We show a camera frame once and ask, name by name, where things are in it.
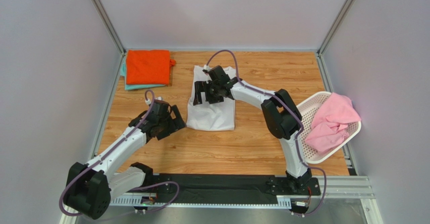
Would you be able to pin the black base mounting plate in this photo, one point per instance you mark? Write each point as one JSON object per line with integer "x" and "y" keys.
{"x": 227, "y": 189}

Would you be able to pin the white perforated plastic basket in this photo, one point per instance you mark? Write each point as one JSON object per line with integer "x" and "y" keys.
{"x": 308, "y": 109}

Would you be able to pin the right aluminium corner post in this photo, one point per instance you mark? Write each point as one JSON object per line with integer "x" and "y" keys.
{"x": 335, "y": 26}

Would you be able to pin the white t shirt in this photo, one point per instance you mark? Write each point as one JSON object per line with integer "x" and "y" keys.
{"x": 210, "y": 117}

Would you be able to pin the left aluminium corner post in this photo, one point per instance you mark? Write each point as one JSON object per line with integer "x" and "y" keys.
{"x": 109, "y": 26}

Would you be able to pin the folded teal t shirt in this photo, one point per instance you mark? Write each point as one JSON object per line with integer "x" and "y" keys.
{"x": 129, "y": 87}

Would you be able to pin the aluminium front frame rail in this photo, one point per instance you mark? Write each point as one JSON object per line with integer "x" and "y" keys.
{"x": 332, "y": 187}

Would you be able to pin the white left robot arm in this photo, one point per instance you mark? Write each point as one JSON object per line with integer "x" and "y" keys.
{"x": 92, "y": 186}

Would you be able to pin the aluminium corner post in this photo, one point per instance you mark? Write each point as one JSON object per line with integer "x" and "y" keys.
{"x": 109, "y": 26}
{"x": 335, "y": 26}

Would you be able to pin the pink t shirt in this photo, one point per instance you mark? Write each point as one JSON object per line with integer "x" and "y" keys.
{"x": 330, "y": 123}

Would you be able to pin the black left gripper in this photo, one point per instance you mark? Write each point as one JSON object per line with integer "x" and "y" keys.
{"x": 176, "y": 123}

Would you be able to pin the folded orange t shirt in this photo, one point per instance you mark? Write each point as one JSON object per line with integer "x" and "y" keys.
{"x": 148, "y": 67}

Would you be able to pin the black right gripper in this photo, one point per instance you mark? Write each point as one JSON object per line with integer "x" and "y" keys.
{"x": 208, "y": 91}

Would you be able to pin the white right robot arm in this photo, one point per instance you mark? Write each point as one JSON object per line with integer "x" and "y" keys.
{"x": 282, "y": 117}

